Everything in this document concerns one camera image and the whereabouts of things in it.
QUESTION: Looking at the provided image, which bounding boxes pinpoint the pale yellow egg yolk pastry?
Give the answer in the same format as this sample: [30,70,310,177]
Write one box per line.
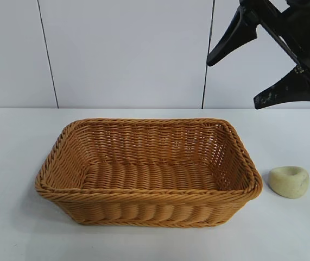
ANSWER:
[268,165,310,200]

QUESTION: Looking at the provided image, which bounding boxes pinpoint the brown woven wicker basket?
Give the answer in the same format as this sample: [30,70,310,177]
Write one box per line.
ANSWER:
[34,116,264,227]

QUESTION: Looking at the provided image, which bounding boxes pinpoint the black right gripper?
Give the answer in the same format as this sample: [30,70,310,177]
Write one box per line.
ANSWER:
[206,0,310,110]

